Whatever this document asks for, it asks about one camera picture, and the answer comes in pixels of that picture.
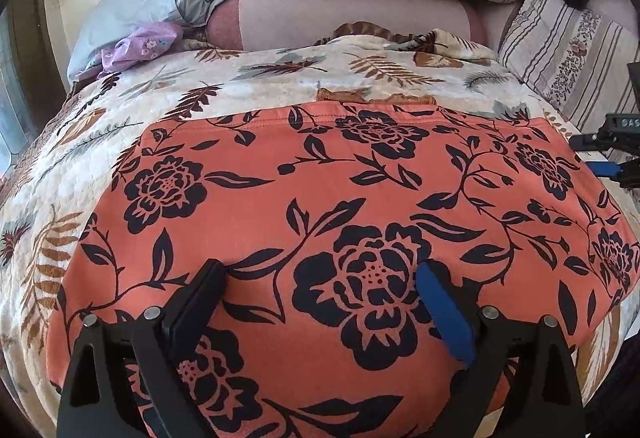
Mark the stained glass window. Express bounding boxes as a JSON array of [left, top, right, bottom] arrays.
[[0, 8, 36, 179]]

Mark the orange floral shirt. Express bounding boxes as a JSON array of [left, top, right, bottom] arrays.
[[45, 101, 637, 438]]

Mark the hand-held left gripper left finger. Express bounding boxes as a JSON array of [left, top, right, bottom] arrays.
[[56, 259, 227, 438]]

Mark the striped floral pillow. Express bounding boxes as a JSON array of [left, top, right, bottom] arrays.
[[497, 0, 640, 135]]

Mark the leaf print quilt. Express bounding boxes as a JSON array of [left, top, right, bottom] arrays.
[[0, 21, 640, 438]]

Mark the purple floral cloth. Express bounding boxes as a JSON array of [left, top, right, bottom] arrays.
[[100, 22, 184, 74]]

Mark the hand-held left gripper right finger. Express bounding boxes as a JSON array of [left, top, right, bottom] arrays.
[[416, 261, 587, 438]]

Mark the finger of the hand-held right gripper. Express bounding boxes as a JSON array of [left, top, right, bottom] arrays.
[[584, 159, 627, 180], [569, 132, 610, 151]]

